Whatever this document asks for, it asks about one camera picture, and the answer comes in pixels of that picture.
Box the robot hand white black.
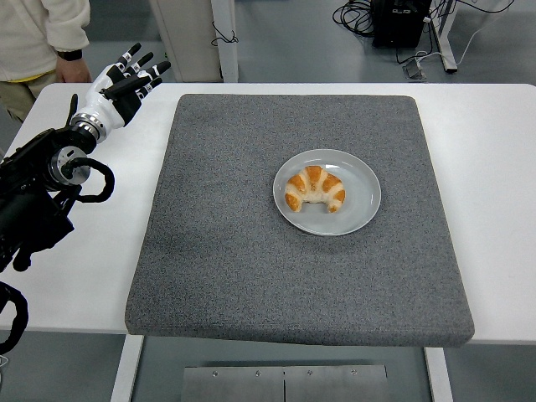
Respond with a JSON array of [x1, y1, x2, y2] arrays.
[[81, 41, 172, 129]]

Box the person's hand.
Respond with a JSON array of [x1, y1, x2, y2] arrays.
[[55, 57, 92, 84]]

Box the croissant bread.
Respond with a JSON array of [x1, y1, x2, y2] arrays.
[[284, 165, 347, 214]]

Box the grey round plate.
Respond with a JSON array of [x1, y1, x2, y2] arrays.
[[272, 148, 383, 236]]

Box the person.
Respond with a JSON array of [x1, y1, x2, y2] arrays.
[[0, 0, 92, 125]]

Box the beige cabinet panel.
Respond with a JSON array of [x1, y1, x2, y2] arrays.
[[148, 0, 223, 84]]

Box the white column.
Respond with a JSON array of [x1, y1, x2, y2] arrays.
[[210, 0, 240, 84]]

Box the grey felt mat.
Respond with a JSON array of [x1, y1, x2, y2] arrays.
[[125, 93, 476, 348]]

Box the white table leg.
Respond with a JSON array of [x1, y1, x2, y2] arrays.
[[423, 346, 454, 402], [110, 334, 145, 402]]

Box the black computer case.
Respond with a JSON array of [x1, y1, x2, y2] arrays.
[[371, 0, 432, 48]]

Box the grey floor socket box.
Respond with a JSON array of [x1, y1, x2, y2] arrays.
[[402, 58, 427, 80]]

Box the white desk leg with foot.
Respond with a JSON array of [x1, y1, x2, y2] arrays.
[[430, 0, 457, 74]]

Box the thin black cable loop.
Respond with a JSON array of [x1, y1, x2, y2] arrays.
[[210, 20, 240, 46]]

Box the black cable bundle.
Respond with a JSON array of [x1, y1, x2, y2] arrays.
[[332, 0, 378, 39]]

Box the long white cable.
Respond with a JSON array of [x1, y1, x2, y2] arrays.
[[455, 0, 516, 66]]

